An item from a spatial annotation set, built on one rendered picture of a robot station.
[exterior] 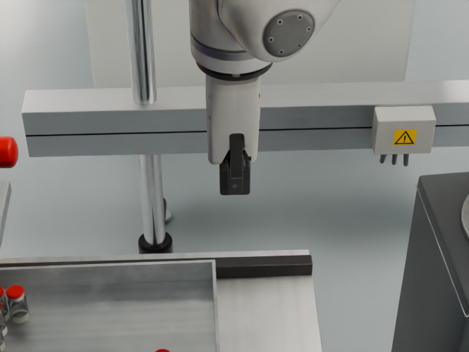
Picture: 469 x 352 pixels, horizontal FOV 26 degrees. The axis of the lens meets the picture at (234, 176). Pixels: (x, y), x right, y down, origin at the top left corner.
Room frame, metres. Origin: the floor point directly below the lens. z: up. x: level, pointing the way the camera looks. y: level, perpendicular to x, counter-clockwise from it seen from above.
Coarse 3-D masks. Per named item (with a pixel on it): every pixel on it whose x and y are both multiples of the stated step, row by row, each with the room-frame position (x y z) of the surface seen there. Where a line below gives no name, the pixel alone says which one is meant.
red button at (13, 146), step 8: (0, 136) 0.99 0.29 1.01; (8, 136) 0.98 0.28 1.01; (0, 144) 0.97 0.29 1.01; (8, 144) 0.97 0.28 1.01; (16, 144) 0.98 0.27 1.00; (0, 152) 0.96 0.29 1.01; (8, 152) 0.96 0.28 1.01; (16, 152) 0.97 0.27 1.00; (0, 160) 0.96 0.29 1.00; (8, 160) 0.96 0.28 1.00; (16, 160) 0.97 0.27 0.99
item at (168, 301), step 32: (32, 288) 0.85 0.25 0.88; (64, 288) 0.85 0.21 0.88; (96, 288) 0.85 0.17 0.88; (128, 288) 0.85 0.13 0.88; (160, 288) 0.85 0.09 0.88; (192, 288) 0.85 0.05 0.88; (32, 320) 0.80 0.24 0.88; (64, 320) 0.80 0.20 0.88; (96, 320) 0.80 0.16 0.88; (128, 320) 0.80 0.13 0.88; (160, 320) 0.80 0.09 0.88; (192, 320) 0.80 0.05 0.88
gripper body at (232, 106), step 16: (208, 80) 0.78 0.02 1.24; (224, 80) 0.77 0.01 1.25; (240, 80) 0.77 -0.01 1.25; (256, 80) 0.77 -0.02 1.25; (208, 96) 0.77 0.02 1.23; (224, 96) 0.76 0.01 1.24; (240, 96) 0.76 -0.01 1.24; (256, 96) 0.77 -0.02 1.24; (208, 112) 0.77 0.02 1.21; (224, 112) 0.76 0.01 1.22; (240, 112) 0.76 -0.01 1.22; (256, 112) 0.76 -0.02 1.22; (208, 128) 0.77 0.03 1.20; (224, 128) 0.76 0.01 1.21; (240, 128) 0.76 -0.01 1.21; (256, 128) 0.76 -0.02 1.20; (208, 144) 0.77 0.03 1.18; (224, 144) 0.76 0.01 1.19; (256, 144) 0.76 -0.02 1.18
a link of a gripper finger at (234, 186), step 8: (248, 168) 0.80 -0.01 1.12; (224, 176) 0.80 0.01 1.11; (248, 176) 0.80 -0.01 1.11; (224, 184) 0.80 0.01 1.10; (232, 184) 0.79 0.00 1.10; (240, 184) 0.79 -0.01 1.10; (248, 184) 0.80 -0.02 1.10; (224, 192) 0.80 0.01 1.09; (232, 192) 0.79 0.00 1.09; (240, 192) 0.79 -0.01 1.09; (248, 192) 0.80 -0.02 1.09
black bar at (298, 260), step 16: (256, 256) 0.89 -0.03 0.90; (272, 256) 0.89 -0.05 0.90; (288, 256) 0.89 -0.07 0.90; (304, 256) 0.89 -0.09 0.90; (224, 272) 0.87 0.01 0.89; (240, 272) 0.87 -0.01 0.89; (256, 272) 0.87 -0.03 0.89; (272, 272) 0.87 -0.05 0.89; (288, 272) 0.87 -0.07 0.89; (304, 272) 0.87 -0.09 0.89
